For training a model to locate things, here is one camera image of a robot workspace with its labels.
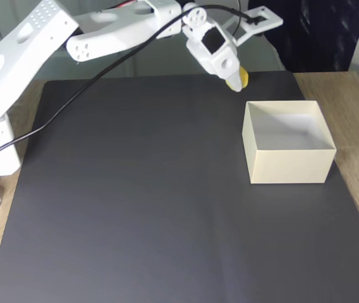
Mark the yellow cube block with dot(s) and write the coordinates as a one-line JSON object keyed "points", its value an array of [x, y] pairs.
{"points": [[245, 77]]}

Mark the white open cardboard box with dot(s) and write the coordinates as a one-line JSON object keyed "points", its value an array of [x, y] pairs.
{"points": [[287, 167]]}

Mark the dark hanging cloth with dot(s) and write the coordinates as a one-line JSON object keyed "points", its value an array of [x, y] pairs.
{"points": [[309, 47]]}

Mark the dark grey table mat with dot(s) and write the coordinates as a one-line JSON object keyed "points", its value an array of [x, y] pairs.
{"points": [[135, 189]]}

